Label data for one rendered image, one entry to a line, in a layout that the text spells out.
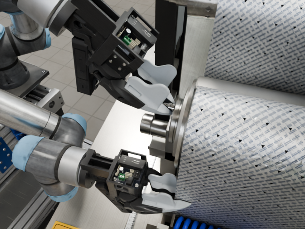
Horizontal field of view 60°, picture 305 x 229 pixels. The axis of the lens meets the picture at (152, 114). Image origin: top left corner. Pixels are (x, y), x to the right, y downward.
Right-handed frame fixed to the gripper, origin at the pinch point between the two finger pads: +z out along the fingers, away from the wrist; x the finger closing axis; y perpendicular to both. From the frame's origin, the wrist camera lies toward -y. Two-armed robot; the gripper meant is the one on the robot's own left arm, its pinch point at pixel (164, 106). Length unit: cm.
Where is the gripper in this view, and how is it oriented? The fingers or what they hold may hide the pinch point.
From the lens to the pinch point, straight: 43.2
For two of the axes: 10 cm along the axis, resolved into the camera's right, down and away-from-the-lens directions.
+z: 7.3, 5.9, 3.4
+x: 2.9, -7.2, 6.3
